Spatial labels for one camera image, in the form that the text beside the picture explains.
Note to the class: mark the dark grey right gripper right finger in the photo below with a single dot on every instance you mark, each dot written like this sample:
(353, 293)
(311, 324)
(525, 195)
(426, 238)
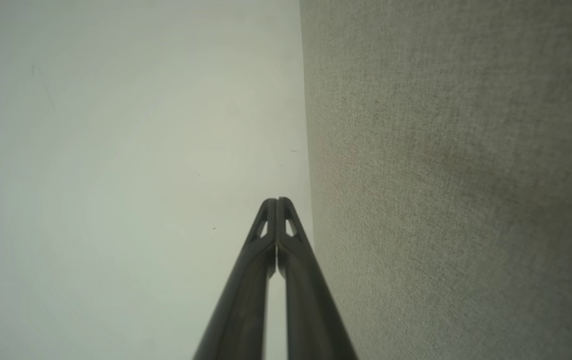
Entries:
(310, 310)

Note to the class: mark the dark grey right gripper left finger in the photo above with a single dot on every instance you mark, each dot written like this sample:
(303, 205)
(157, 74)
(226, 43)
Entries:
(241, 300)

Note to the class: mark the grey fabric panel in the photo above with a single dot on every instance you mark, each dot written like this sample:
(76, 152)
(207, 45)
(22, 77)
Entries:
(455, 190)

